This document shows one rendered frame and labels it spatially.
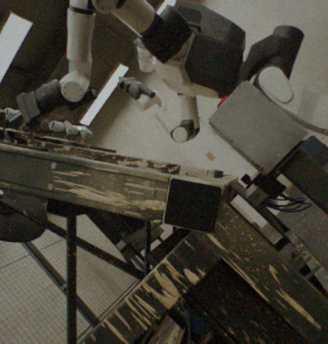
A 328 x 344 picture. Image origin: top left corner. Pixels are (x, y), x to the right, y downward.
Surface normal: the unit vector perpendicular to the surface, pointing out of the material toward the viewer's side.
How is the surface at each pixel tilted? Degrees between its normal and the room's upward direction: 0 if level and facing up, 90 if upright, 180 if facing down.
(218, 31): 91
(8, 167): 90
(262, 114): 90
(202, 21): 90
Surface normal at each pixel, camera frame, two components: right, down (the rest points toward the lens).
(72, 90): 0.04, 0.59
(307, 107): 0.17, 0.10
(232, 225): -0.25, 0.00
